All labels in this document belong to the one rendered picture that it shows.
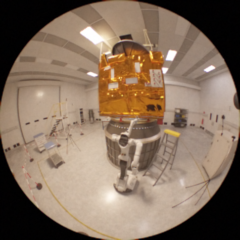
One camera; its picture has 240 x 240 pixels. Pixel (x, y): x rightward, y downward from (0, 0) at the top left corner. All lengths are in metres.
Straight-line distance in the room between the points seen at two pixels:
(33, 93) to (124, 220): 8.85
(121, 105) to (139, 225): 3.09
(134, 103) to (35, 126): 7.79
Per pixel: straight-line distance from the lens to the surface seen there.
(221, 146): 3.14
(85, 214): 2.28
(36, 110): 7.84
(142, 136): 1.92
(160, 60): 2.18
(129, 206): 2.14
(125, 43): 2.88
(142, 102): 1.82
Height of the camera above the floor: 2.12
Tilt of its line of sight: 13 degrees down
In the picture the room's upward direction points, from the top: 2 degrees counter-clockwise
